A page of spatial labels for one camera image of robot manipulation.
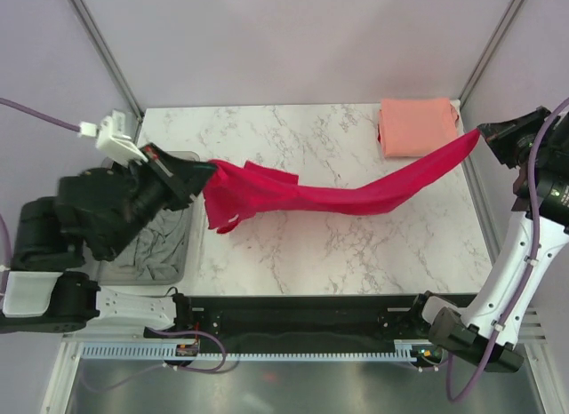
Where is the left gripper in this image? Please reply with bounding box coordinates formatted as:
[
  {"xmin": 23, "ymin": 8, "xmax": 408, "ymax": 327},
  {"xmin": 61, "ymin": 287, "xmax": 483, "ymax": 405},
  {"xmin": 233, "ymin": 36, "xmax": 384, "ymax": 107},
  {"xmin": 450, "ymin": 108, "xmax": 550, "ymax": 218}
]
[{"xmin": 104, "ymin": 144, "xmax": 221, "ymax": 261}]

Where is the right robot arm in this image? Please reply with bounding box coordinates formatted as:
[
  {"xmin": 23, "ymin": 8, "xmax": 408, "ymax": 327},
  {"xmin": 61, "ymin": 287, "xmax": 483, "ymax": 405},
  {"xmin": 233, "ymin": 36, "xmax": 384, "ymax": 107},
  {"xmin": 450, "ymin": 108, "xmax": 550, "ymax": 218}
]
[{"xmin": 406, "ymin": 107, "xmax": 568, "ymax": 372}]

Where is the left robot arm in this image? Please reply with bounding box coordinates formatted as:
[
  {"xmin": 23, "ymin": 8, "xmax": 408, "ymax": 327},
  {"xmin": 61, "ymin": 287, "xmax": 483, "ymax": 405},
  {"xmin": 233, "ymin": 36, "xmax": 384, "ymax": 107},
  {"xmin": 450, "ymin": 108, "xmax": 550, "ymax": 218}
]
[{"xmin": 1, "ymin": 143, "xmax": 217, "ymax": 337}]

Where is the folded white t-shirt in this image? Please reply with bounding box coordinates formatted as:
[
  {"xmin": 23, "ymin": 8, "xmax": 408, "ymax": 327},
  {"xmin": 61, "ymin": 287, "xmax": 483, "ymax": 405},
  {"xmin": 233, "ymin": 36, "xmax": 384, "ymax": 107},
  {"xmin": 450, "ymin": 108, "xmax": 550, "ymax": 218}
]
[{"xmin": 450, "ymin": 100, "xmax": 468, "ymax": 137}]

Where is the folded salmon pink t-shirt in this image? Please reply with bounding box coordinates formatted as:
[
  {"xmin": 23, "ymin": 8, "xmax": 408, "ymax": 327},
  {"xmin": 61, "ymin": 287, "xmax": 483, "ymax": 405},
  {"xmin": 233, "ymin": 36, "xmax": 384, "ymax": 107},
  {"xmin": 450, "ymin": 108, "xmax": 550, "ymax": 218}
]
[{"xmin": 379, "ymin": 98, "xmax": 457, "ymax": 157}]

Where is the grey plastic bin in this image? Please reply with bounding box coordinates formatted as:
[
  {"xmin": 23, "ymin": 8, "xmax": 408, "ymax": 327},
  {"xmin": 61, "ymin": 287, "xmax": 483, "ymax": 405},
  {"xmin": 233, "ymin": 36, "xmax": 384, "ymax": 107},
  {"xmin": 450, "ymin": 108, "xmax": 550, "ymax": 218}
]
[{"xmin": 93, "ymin": 149, "xmax": 192, "ymax": 286}]

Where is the grey t-shirt in bin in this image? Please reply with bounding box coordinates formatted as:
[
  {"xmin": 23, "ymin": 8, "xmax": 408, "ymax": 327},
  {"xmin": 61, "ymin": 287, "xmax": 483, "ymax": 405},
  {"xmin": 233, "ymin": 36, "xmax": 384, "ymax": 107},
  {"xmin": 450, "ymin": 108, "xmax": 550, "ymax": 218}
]
[{"xmin": 101, "ymin": 209, "xmax": 191, "ymax": 285}]

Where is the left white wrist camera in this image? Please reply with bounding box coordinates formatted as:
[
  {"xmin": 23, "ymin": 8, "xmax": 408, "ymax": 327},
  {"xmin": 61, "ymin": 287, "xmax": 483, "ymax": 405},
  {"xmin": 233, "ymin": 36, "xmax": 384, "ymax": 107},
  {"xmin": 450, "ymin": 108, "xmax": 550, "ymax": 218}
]
[{"xmin": 79, "ymin": 109, "xmax": 148, "ymax": 167}]

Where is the right aluminium frame post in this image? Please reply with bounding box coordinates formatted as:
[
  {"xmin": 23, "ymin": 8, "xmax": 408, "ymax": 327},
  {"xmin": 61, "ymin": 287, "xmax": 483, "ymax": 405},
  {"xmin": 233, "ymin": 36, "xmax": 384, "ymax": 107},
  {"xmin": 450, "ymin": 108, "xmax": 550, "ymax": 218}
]
[{"xmin": 459, "ymin": 0, "xmax": 527, "ymax": 107}]

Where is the aluminium frame post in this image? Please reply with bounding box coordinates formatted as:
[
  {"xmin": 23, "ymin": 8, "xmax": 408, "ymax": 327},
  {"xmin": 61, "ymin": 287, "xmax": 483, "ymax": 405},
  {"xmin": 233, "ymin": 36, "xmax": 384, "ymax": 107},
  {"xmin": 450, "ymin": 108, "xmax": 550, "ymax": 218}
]
[
  {"xmin": 68, "ymin": 0, "xmax": 144, "ymax": 123},
  {"xmin": 459, "ymin": 0, "xmax": 527, "ymax": 107}
]

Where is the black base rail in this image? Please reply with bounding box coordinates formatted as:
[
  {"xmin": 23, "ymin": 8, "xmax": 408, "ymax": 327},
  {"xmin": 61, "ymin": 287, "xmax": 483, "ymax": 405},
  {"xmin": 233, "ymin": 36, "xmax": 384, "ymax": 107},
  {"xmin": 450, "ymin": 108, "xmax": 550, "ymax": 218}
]
[{"xmin": 166, "ymin": 295, "xmax": 429, "ymax": 354}]

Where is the left aluminium frame post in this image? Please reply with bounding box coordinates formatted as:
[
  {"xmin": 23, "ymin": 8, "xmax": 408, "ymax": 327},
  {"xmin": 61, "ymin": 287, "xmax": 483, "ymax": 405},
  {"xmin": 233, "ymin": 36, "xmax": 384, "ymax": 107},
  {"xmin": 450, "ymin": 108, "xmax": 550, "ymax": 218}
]
[{"xmin": 68, "ymin": 0, "xmax": 144, "ymax": 123}]

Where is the white slotted cable duct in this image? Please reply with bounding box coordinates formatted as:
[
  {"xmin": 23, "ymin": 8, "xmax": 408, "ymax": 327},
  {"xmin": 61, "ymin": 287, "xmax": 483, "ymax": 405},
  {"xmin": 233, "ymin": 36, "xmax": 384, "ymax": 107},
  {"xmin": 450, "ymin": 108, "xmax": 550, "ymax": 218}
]
[{"xmin": 80, "ymin": 341, "xmax": 441, "ymax": 362}]

